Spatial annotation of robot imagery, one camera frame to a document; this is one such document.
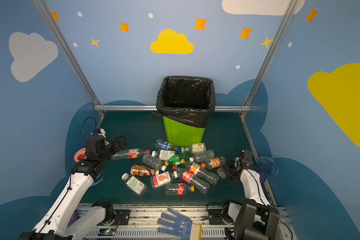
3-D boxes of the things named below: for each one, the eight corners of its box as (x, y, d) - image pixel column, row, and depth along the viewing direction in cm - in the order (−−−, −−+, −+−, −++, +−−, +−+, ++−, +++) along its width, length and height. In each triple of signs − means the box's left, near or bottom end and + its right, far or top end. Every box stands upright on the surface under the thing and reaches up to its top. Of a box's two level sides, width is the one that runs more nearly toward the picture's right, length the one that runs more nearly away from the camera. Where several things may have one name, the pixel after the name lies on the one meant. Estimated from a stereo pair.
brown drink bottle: (130, 176, 88) (129, 174, 85) (132, 167, 91) (131, 164, 89) (158, 176, 88) (158, 174, 85) (159, 167, 91) (159, 164, 89)
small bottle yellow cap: (166, 195, 82) (165, 192, 78) (166, 185, 85) (166, 182, 82) (194, 195, 82) (194, 192, 78) (193, 185, 86) (194, 182, 82)
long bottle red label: (171, 170, 90) (170, 168, 88) (177, 163, 93) (176, 161, 91) (205, 196, 81) (206, 194, 78) (210, 187, 84) (211, 185, 81)
